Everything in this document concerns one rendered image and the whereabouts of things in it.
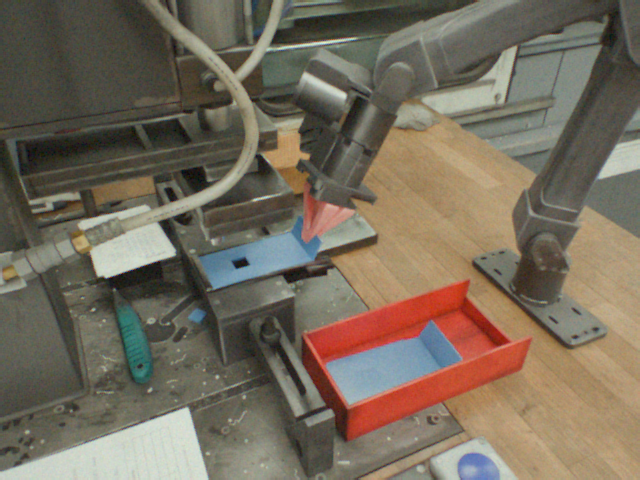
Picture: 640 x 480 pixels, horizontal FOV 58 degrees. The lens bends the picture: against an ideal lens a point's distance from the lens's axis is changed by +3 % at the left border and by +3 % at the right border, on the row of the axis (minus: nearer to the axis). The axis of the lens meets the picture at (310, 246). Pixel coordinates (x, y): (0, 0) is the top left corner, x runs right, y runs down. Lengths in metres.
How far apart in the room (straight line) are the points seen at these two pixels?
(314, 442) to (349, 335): 0.18
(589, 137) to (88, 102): 0.53
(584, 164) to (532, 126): 1.07
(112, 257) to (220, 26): 0.41
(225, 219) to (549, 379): 0.45
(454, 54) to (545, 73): 1.09
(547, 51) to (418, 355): 1.12
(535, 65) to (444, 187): 0.69
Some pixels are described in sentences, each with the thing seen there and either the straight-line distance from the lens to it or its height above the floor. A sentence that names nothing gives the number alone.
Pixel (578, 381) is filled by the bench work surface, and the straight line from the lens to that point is 0.79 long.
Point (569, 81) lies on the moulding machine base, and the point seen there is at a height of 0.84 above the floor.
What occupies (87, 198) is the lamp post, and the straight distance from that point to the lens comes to 0.94.
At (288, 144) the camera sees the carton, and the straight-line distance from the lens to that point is 1.11.
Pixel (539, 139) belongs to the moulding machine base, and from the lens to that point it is 1.81.
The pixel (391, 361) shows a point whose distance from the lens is 0.73.
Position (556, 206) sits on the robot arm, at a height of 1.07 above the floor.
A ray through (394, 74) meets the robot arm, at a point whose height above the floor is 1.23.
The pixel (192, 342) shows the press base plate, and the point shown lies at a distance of 0.77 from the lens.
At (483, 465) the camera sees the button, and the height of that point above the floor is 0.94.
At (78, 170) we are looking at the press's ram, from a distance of 0.60.
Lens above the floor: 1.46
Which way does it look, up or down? 38 degrees down
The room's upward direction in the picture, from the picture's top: straight up
